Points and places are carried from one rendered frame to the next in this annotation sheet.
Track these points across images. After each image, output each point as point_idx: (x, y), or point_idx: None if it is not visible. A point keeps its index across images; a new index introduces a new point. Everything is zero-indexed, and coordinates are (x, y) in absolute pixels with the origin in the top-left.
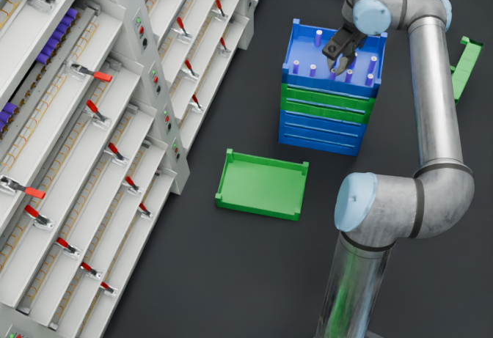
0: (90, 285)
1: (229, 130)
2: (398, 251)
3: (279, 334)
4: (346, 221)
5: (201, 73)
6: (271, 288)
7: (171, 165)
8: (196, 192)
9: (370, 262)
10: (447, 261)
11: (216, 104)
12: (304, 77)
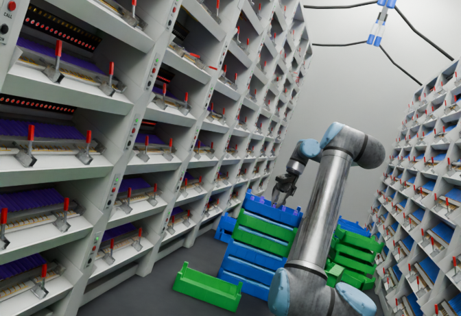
0: (121, 212)
1: (179, 267)
2: None
3: None
4: (333, 129)
5: (187, 197)
6: None
7: (160, 227)
8: (156, 280)
9: (342, 160)
10: None
11: (169, 257)
12: (257, 202)
